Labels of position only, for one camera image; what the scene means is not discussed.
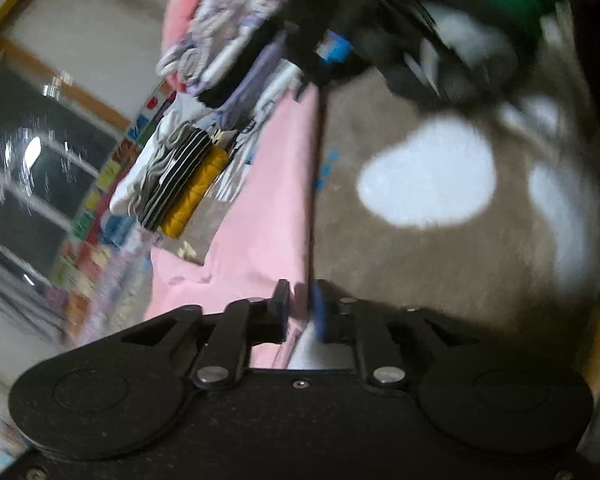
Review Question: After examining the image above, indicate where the window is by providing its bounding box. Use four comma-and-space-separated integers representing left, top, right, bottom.
0, 52, 123, 286

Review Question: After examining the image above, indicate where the white printed folded garment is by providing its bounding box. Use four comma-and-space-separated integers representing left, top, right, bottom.
225, 60, 306, 161

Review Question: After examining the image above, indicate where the yellow folded garment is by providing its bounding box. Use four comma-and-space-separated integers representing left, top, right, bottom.
160, 149, 230, 238

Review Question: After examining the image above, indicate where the folded white grey clothes stack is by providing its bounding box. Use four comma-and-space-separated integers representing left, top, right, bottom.
155, 0, 293, 96

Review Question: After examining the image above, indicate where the printed cartoon blanket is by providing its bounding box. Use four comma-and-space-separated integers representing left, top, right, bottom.
200, 35, 600, 376

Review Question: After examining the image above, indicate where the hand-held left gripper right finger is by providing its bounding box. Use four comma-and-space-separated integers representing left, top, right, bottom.
311, 280, 481, 390

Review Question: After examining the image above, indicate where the colourful picture headboard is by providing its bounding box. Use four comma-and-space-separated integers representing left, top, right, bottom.
50, 92, 173, 336

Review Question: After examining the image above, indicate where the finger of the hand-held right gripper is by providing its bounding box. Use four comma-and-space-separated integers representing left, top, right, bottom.
282, 0, 361, 86

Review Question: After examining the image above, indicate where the lavender folded garment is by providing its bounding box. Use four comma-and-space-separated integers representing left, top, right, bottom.
215, 30, 291, 131

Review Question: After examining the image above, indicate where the pink garment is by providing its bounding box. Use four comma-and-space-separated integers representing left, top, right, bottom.
145, 82, 326, 371

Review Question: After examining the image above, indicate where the black striped folded garment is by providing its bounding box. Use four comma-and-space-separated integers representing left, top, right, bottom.
137, 127, 216, 231

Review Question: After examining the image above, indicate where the purple floral bed sheet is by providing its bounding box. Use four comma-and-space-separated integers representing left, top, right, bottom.
87, 230, 156, 331

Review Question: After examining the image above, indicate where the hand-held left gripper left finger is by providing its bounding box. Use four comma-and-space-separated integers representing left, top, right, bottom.
121, 280, 292, 391

